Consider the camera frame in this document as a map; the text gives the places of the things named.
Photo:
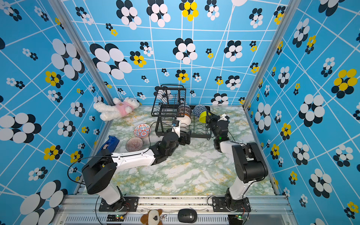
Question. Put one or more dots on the red blue patterned bowl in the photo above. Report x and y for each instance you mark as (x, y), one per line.
(142, 130)

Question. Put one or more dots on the black computer mouse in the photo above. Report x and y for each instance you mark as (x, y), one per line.
(187, 215)

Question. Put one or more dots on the right circuit board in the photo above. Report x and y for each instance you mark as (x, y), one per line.
(235, 219)

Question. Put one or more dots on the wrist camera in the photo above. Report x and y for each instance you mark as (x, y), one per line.
(224, 117)
(176, 127)

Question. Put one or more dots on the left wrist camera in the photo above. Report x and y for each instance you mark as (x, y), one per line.
(176, 127)

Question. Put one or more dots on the pink striped bowl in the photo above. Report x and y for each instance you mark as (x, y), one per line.
(134, 144)

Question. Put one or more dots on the blue triangle pattern bowl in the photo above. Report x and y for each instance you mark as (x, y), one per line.
(198, 110)

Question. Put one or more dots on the brown plush dog toy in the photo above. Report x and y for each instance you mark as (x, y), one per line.
(153, 217)

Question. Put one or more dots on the blue tape dispenser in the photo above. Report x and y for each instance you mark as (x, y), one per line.
(110, 144)

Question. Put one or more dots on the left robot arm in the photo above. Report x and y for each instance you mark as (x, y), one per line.
(99, 171)

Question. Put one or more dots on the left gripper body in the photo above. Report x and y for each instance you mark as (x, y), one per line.
(182, 140)

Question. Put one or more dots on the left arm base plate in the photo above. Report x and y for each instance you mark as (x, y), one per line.
(132, 203)

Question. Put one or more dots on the left circuit board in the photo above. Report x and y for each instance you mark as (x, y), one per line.
(115, 218)

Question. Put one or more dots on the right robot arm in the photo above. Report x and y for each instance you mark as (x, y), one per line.
(248, 160)

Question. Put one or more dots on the white plush toy pink shirt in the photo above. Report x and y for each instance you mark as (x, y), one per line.
(119, 110)

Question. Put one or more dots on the lime green bowl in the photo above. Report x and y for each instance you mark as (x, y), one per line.
(203, 116)

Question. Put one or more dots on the circuit board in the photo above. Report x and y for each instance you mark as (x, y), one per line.
(235, 219)
(115, 218)

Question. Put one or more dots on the plain white bowl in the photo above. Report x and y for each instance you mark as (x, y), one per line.
(184, 121)

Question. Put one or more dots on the black wire dish rack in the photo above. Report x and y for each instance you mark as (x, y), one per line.
(168, 97)

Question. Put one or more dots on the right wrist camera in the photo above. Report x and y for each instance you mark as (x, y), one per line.
(224, 117)

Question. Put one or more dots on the brown white patterned bowl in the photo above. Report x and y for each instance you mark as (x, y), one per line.
(184, 110)

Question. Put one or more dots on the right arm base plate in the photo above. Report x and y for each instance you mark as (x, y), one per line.
(227, 204)

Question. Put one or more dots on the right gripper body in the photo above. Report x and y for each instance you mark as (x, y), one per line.
(213, 123)

